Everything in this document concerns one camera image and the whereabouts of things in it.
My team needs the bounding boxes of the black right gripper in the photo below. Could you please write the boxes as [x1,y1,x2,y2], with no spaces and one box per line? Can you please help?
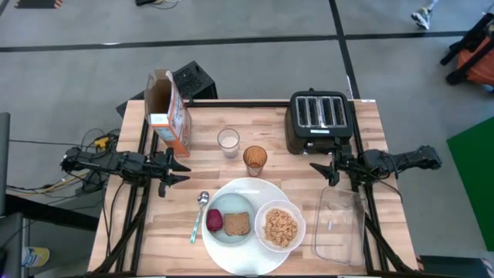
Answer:
[309,141,356,188]

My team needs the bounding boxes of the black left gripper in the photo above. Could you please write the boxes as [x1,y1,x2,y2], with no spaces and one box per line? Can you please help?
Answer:
[154,147,192,198]

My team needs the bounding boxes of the spoon with teal patterned handle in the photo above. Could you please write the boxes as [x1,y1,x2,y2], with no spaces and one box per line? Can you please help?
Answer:
[189,191,210,244]

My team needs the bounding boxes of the orange cereal box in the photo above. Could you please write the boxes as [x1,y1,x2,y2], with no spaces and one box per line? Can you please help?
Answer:
[143,68,193,158]

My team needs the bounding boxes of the dark red fruit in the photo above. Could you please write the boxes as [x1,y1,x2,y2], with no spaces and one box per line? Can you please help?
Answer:
[205,208,224,232]

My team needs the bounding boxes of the clear rectangular plastic container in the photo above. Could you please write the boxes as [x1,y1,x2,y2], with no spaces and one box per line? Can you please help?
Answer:
[310,185,368,268]

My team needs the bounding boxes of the brown toast slice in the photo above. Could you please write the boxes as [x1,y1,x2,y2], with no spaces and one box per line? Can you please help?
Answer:
[222,211,251,236]

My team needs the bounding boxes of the cereal rings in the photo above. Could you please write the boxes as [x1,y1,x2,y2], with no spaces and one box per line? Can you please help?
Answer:
[263,208,299,248]

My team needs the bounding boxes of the black four-slot toaster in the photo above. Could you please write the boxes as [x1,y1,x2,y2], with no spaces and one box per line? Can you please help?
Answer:
[284,89,355,156]

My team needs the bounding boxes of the clear glass with white filling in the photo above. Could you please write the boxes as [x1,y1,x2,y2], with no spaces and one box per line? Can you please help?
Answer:
[216,127,241,159]

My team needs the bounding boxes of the grey-green round plate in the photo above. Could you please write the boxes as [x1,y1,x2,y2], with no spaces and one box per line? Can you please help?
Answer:
[207,192,257,247]

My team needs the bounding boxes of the amber faceted drinking glass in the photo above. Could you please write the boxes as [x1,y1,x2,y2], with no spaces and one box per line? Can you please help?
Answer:
[242,145,269,178]

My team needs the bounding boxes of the black perforated box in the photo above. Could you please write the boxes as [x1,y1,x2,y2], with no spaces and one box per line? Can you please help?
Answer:
[115,60,219,119]

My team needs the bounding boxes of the pale round bowl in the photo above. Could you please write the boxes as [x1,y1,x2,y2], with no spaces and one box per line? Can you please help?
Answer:
[253,199,306,254]

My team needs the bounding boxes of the dark desk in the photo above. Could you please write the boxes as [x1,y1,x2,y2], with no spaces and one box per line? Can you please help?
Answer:
[0,192,100,232]

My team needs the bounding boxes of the green board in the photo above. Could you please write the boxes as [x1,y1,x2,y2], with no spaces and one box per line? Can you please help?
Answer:
[446,115,494,252]

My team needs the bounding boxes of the white and yellow can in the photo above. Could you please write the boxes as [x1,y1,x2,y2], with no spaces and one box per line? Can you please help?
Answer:
[21,246,51,268]

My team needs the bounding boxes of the person's foot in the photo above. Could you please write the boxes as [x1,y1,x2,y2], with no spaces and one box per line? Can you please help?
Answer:
[411,0,441,31]

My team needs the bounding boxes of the dark monitor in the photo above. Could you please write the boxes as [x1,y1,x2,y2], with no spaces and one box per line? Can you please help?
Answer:
[0,111,12,217]

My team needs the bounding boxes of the orange and black cart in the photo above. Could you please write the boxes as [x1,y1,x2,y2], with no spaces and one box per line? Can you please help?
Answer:
[439,13,494,88]

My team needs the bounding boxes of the black floor mat striped edge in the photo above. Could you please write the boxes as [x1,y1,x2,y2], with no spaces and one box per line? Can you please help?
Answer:
[14,0,65,9]

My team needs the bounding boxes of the bundle of black cables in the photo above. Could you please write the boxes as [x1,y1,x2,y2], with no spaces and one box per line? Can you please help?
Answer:
[5,127,120,196]

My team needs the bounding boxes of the black device with cable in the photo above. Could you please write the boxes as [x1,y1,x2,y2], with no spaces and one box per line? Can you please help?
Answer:
[134,0,181,11]

